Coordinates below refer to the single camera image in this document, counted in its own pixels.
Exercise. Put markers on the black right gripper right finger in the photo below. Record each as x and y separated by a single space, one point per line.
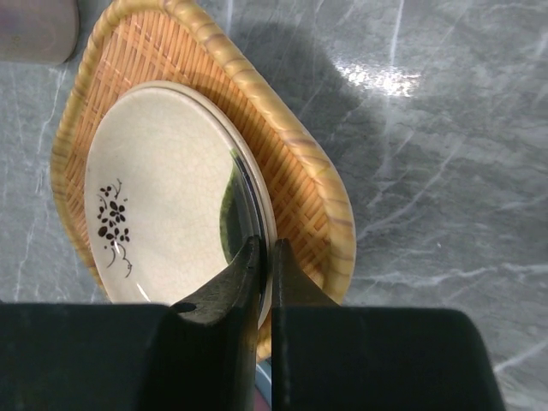
329 357

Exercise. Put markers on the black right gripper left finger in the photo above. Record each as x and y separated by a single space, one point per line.
198 354

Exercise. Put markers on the cream plate with black flowers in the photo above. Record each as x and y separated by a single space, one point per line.
172 192

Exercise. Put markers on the woven orange bamboo tray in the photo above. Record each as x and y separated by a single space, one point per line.
136 41

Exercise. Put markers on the beige ceramic mug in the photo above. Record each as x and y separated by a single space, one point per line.
41 31

